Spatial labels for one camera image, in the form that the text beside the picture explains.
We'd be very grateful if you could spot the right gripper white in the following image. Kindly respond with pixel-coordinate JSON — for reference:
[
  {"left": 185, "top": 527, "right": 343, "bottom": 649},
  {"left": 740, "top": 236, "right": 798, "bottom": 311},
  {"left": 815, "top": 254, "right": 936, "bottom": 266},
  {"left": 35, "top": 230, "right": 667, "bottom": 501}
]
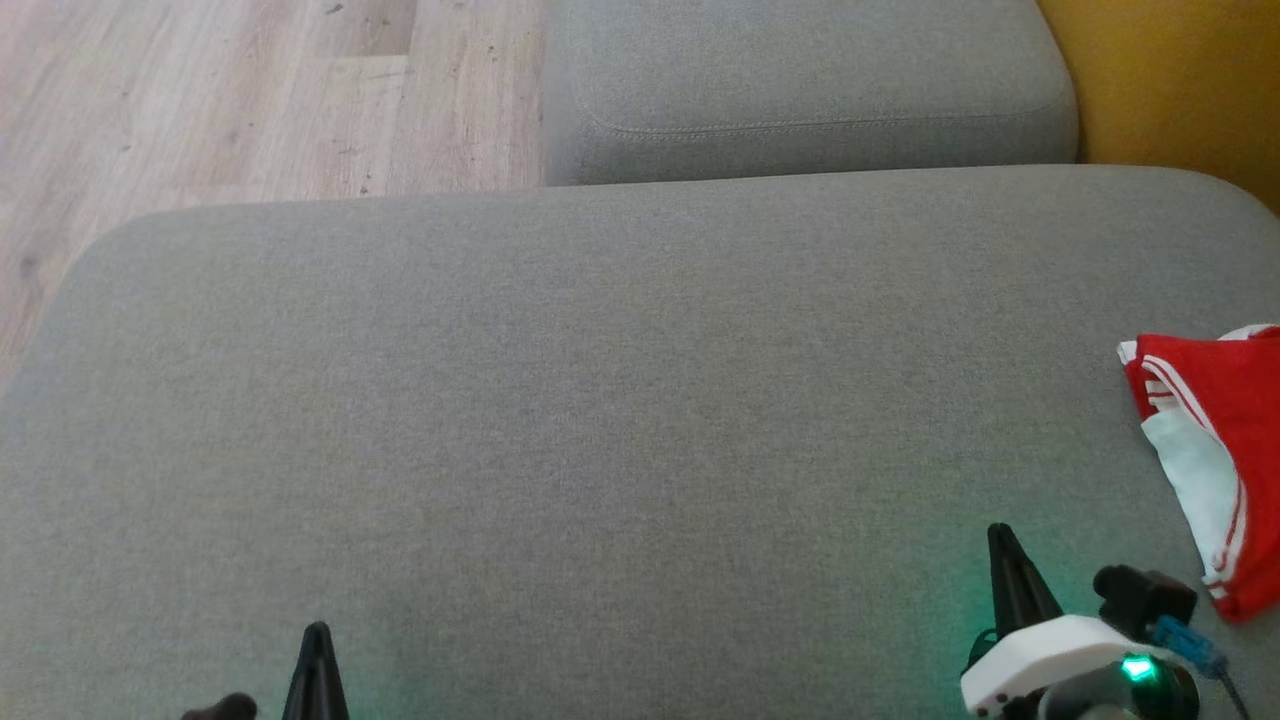
[{"left": 960, "top": 523, "right": 1161, "bottom": 717}]

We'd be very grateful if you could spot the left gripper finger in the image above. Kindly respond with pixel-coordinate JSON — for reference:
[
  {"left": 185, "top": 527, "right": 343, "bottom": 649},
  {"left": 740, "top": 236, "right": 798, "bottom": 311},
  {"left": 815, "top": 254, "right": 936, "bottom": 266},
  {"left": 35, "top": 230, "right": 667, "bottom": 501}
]
[
  {"left": 282, "top": 622, "right": 319, "bottom": 720},
  {"left": 316, "top": 622, "right": 351, "bottom": 720}
]

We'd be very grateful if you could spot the red white-sleeved Bulls jersey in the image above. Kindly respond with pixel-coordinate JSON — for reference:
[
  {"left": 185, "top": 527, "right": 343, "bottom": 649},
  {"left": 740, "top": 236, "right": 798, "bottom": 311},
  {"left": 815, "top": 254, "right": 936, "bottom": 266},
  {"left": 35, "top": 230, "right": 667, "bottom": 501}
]
[{"left": 1135, "top": 323, "right": 1280, "bottom": 624}]

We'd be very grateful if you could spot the grey sofa seat cushion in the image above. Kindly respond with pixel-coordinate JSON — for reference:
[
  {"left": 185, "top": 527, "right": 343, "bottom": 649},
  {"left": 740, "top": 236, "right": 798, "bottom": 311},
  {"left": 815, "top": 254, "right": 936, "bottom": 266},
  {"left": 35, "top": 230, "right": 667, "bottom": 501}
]
[{"left": 0, "top": 165, "right": 1280, "bottom": 720}]

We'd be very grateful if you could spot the grey sofa back cushion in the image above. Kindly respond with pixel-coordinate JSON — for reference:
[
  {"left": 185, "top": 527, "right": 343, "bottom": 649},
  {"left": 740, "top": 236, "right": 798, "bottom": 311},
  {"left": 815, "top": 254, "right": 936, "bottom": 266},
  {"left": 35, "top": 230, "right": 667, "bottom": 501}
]
[{"left": 543, "top": 0, "right": 1082, "bottom": 188}]

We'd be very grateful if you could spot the blue cable connector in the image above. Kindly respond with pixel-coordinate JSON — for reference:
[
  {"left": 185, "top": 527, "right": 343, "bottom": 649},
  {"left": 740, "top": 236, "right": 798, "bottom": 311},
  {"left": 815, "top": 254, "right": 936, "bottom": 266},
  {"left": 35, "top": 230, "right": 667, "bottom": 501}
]
[{"left": 1150, "top": 615, "right": 1227, "bottom": 678}]

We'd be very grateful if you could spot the thin black cable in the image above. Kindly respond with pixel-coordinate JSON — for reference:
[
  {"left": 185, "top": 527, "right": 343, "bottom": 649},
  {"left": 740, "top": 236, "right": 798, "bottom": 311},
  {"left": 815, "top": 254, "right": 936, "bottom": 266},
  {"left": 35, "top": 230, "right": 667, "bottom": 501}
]
[{"left": 1215, "top": 668, "right": 1253, "bottom": 720}]

